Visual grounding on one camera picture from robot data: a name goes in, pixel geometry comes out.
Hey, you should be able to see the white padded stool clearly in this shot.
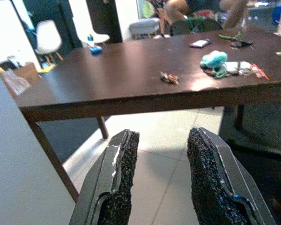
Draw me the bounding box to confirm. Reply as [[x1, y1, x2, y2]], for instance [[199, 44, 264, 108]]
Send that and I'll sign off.
[[129, 17, 161, 40]]

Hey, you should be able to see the turquoise plush toy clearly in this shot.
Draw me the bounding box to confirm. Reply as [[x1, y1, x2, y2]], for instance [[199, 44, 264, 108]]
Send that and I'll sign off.
[[200, 50, 229, 71]]

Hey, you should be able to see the white phone with dark edge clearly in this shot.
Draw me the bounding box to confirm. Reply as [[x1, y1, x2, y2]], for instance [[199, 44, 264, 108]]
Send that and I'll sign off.
[[189, 38, 212, 49]]

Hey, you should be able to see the dark green chair back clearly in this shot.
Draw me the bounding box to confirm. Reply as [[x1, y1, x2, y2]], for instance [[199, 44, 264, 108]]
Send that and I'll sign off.
[[171, 17, 223, 36]]

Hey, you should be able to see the dark brown wooden table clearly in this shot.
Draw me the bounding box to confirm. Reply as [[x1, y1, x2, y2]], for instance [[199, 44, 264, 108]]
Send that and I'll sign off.
[[13, 24, 281, 202]]

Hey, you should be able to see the clear plastic bag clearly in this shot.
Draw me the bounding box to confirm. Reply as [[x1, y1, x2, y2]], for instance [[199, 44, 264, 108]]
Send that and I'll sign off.
[[1, 69, 31, 97]]

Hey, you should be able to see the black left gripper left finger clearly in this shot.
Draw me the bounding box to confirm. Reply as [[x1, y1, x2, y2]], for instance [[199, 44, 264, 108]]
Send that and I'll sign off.
[[69, 129, 140, 225]]

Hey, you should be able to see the white shell chair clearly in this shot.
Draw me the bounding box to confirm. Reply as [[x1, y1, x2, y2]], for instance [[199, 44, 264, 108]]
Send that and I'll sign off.
[[34, 19, 64, 64], [70, 0, 111, 45]]

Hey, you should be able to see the red snack wrapper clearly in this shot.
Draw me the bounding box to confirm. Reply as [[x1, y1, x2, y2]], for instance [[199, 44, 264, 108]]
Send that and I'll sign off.
[[250, 63, 270, 81]]

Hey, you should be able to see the white flat packet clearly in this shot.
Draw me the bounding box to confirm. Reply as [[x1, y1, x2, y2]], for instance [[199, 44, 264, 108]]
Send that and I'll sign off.
[[223, 60, 251, 75]]

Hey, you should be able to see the blue small box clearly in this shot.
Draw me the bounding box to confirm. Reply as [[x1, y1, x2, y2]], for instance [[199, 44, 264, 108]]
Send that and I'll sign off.
[[89, 45, 103, 55]]

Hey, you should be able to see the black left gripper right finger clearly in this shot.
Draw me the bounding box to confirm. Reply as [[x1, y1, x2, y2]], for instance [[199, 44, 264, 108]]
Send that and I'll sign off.
[[186, 127, 276, 225]]

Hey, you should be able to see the brown cardboard box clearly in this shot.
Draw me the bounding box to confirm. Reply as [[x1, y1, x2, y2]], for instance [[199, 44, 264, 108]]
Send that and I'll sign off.
[[0, 61, 42, 99]]

